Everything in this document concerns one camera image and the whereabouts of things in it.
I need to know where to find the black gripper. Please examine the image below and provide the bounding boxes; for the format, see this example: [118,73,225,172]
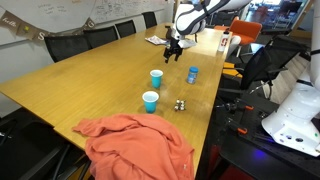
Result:
[163,37,184,65]

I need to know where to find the whiteboard with banner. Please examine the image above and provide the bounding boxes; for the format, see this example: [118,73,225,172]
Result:
[0,0,98,46]

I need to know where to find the dark office chair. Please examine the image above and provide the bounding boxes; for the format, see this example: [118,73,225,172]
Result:
[0,108,21,149]

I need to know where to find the orange cloth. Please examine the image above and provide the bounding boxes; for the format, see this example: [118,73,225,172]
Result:
[71,113,196,180]

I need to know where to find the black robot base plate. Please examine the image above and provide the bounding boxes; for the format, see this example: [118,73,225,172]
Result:
[196,93,320,180]

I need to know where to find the white magazine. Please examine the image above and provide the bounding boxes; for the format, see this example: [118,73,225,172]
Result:
[144,35,169,46]

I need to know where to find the jar with blue lid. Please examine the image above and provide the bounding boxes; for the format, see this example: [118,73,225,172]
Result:
[186,65,200,85]

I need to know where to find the blue plastic cup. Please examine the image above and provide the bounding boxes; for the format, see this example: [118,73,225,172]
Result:
[141,90,160,115]
[149,69,164,89]

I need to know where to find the black mesh armchair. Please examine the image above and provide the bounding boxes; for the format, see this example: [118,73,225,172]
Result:
[218,34,309,101]

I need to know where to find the whiteboard with dense writing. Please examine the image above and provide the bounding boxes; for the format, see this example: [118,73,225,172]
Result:
[89,0,169,25]

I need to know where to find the brown pennant banner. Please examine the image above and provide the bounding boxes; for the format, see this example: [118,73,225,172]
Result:
[0,10,98,43]

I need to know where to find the black mesh office chair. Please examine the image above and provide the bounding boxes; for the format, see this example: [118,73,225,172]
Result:
[13,121,93,180]

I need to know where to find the orange chair with white base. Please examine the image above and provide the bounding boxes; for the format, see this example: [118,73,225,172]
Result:
[229,18,264,58]

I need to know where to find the white water bottle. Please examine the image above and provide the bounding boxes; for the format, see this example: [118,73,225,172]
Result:
[217,29,231,53]

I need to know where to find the orange handled clamp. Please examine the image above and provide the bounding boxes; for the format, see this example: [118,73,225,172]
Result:
[226,121,249,136]
[216,101,255,114]

